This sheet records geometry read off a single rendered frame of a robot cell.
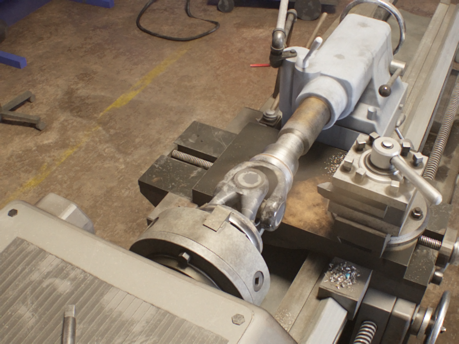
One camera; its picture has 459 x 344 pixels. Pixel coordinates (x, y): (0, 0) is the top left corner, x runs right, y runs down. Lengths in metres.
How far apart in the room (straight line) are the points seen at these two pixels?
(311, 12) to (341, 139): 2.68
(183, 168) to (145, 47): 2.45
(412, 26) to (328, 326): 1.80
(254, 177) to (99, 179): 1.86
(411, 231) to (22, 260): 0.90
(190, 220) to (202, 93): 2.50
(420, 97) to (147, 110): 1.79
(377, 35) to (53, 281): 1.20
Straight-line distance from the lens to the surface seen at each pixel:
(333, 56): 1.53
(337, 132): 1.67
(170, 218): 1.00
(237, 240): 0.97
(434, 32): 2.52
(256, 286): 1.00
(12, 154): 3.23
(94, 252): 0.79
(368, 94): 1.66
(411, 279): 1.38
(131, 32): 4.20
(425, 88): 2.07
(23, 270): 0.79
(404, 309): 1.42
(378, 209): 1.20
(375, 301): 1.41
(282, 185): 1.16
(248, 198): 1.10
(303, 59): 1.45
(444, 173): 2.43
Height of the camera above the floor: 1.92
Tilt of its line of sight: 41 degrees down
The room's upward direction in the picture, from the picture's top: straight up
